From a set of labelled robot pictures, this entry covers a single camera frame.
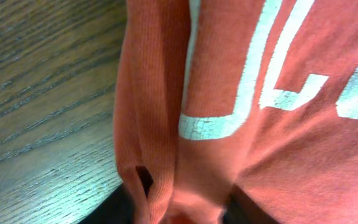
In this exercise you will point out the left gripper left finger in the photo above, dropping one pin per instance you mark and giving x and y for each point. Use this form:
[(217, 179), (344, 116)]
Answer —
[(118, 208)]

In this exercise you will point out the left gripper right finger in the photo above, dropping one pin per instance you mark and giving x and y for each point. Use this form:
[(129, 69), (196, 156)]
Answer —
[(241, 209)]

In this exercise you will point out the orange red printed t-shirt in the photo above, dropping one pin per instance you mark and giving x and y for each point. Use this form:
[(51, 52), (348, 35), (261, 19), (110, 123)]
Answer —
[(262, 94)]

